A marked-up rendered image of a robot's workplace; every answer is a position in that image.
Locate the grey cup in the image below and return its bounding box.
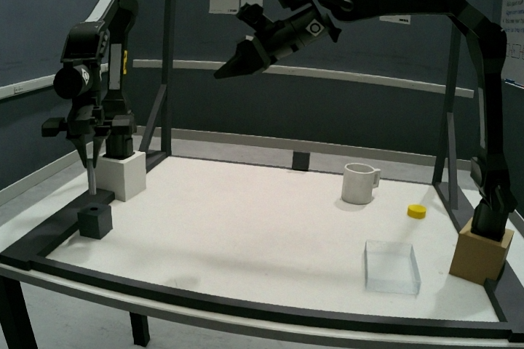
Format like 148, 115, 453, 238
341, 164, 381, 205

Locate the yellow short cylinder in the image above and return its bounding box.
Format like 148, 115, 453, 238
407, 204, 426, 219

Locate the grey metal peg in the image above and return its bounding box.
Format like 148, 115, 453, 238
86, 159, 96, 195

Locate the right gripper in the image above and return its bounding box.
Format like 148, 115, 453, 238
41, 90, 135, 169

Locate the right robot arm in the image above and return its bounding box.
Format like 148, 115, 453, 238
53, 0, 139, 160

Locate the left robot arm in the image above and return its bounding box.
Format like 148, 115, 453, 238
235, 0, 518, 242

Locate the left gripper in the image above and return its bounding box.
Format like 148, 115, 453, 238
213, 18, 305, 79

